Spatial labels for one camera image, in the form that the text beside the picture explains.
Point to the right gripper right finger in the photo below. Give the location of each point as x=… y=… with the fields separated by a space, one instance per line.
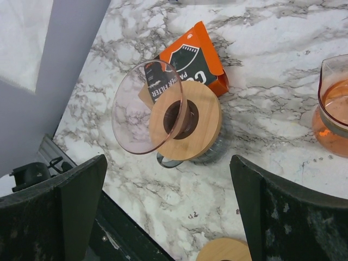
x=286 y=221

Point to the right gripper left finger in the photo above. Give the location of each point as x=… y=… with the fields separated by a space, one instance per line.
x=53 y=220

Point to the pink plastic dripper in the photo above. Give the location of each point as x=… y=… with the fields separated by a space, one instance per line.
x=149 y=107

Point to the orange coffee filter box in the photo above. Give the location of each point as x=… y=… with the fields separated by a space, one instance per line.
x=194 y=57

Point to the orange glass carafe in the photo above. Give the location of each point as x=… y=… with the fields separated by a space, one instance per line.
x=329 y=122

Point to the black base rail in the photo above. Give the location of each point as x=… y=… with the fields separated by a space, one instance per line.
x=114 y=235

